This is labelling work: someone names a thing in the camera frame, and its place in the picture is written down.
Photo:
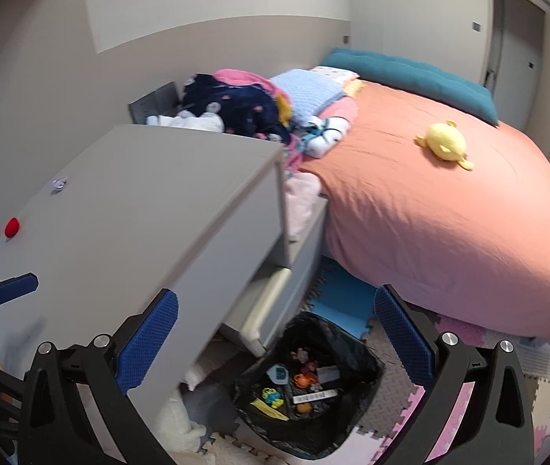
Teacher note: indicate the white paper piece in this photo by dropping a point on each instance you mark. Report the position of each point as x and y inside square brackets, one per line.
[326, 376]

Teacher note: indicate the green yellow toy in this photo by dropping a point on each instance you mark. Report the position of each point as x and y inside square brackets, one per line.
[272, 397]

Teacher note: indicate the grey door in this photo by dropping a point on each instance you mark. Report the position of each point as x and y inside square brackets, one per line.
[517, 58]

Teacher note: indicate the grey desk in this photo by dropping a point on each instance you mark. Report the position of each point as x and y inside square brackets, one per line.
[277, 203]

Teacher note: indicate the white drawer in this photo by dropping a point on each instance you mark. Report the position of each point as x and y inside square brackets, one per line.
[267, 300]

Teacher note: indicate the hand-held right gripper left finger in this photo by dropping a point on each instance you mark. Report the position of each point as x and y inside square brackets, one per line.
[151, 339]

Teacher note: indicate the teal headboard cushion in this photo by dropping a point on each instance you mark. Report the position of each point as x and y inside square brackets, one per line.
[401, 70]

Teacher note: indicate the foam puzzle floor mat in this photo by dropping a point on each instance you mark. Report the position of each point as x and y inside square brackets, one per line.
[546, 397]

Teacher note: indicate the bed with pink cover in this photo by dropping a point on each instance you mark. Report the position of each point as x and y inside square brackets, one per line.
[425, 213]

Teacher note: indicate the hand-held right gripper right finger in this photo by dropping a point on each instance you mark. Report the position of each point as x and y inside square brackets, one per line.
[403, 334]

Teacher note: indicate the yellow plush toy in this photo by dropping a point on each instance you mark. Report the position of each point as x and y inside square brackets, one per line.
[444, 140]

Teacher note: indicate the light blue blanket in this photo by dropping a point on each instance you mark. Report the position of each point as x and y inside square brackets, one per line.
[304, 89]

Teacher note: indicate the black trash bag with toys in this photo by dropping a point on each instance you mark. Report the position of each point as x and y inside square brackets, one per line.
[352, 348]

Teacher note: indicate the white fluffy cloth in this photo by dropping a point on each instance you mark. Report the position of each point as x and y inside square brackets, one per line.
[178, 426]

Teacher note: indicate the white rolled cloth bundle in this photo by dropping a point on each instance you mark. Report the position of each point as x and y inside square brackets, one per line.
[323, 140]

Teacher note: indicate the white patterned pillow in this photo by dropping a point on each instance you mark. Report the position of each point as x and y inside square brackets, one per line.
[335, 72]

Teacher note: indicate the navy patterned blanket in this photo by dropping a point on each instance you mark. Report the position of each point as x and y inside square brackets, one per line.
[236, 106]

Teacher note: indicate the small red ball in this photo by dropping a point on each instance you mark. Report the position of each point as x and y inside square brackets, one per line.
[12, 227]

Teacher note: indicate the pink garment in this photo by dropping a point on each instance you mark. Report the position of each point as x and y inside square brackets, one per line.
[241, 76]

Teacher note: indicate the small purple clear trinket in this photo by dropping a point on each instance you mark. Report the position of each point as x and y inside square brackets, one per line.
[59, 185]

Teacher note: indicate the light pink cloth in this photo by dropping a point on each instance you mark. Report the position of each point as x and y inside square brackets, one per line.
[301, 203]

